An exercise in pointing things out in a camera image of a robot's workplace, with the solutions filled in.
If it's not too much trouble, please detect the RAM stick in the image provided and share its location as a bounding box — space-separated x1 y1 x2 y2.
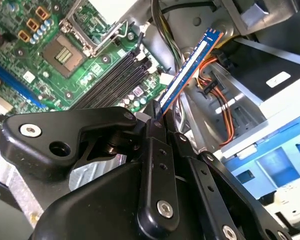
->
157 27 225 116

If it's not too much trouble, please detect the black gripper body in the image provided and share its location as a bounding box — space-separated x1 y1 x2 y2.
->
31 154 217 240

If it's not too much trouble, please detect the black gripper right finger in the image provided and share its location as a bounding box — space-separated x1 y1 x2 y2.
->
164 109 294 240

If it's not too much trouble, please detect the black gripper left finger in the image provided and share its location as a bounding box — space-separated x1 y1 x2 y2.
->
0 99 181 237

